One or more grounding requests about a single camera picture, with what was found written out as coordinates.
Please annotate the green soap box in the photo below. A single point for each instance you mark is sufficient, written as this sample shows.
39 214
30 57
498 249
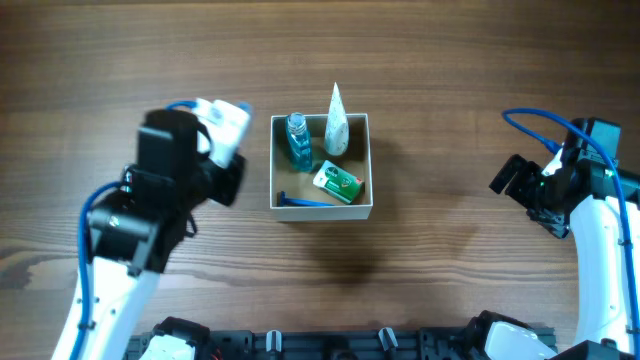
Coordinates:
338 183

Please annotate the white cardboard box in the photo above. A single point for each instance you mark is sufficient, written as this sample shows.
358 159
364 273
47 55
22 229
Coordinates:
284 177

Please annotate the blue mouthwash bottle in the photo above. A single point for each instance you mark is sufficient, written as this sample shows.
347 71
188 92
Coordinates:
299 140

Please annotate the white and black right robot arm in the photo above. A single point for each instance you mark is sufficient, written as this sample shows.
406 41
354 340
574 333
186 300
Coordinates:
583 193

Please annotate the blue disposable razor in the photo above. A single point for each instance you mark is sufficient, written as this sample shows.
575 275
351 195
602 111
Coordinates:
283 200

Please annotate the white lotion tube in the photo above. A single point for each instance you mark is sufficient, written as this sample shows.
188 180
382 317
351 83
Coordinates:
336 137

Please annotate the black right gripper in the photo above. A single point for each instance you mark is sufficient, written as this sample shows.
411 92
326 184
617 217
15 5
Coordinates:
536 189

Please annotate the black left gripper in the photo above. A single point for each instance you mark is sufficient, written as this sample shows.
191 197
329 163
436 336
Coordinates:
223 182

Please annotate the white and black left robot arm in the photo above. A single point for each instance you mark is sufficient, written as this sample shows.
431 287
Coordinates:
187 154

